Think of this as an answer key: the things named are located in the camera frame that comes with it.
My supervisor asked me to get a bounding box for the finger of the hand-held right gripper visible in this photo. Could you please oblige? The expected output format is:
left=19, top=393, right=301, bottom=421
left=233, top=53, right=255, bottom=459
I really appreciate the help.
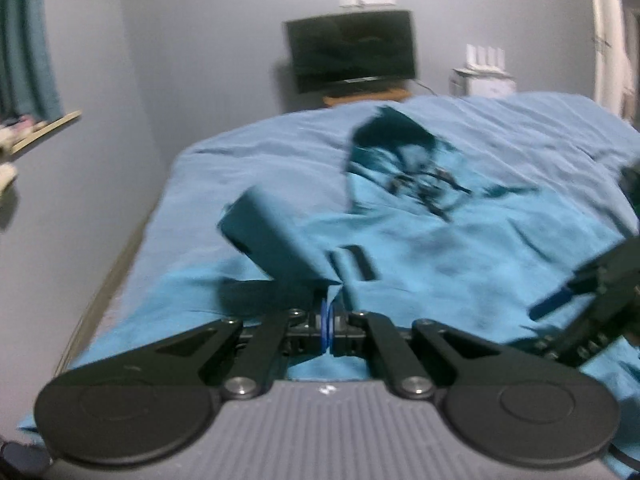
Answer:
left=529, top=242, right=640, bottom=322
left=534, top=285, right=640, bottom=367

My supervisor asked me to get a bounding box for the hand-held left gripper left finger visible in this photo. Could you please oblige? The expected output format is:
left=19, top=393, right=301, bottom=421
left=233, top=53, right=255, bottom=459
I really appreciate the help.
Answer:
left=100, top=297, right=334, bottom=402

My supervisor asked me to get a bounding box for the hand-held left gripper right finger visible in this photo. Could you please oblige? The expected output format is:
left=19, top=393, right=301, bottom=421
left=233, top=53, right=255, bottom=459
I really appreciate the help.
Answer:
left=332, top=309, right=551, bottom=402

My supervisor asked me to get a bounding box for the teal hooded sweatshirt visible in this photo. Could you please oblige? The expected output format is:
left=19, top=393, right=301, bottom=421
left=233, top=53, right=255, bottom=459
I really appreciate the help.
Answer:
left=17, top=105, right=640, bottom=480

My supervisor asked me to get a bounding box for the white door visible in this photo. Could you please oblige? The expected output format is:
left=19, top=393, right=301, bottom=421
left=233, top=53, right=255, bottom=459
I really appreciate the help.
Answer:
left=584, top=0, right=640, bottom=124

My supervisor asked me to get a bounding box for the white storage cabinet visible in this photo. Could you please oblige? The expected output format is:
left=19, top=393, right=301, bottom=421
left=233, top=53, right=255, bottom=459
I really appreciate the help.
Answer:
left=448, top=67, right=517, bottom=97

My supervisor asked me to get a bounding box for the blue bed blanket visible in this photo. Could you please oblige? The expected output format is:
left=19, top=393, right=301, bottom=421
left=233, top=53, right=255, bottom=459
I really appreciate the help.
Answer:
left=62, top=91, right=640, bottom=378

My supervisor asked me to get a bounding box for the white router with antennas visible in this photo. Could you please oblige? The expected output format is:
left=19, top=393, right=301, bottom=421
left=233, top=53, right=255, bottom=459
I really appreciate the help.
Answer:
left=464, top=44, right=507, bottom=74

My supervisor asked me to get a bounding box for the wooden television stand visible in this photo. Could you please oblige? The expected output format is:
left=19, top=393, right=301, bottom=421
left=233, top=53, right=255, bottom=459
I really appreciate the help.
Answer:
left=322, top=87, right=414, bottom=109

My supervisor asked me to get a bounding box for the black flat television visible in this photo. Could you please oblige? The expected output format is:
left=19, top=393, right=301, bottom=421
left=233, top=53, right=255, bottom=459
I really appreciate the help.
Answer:
left=284, top=10, right=417, bottom=95

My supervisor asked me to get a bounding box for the small clutter on shelf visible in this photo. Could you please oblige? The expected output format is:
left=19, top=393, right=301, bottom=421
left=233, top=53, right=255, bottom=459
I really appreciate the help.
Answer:
left=0, top=116, right=42, bottom=147

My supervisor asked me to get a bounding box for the teal curtain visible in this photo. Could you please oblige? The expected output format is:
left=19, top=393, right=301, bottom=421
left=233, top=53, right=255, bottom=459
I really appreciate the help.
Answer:
left=0, top=0, right=65, bottom=122

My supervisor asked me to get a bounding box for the tan bed frame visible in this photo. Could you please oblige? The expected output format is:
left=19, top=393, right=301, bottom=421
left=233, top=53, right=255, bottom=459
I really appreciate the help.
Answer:
left=54, top=200, right=168, bottom=378

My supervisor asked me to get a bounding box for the wooden wall shelf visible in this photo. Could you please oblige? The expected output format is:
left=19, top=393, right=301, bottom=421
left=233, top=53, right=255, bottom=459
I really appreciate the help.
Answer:
left=0, top=110, right=82, bottom=157

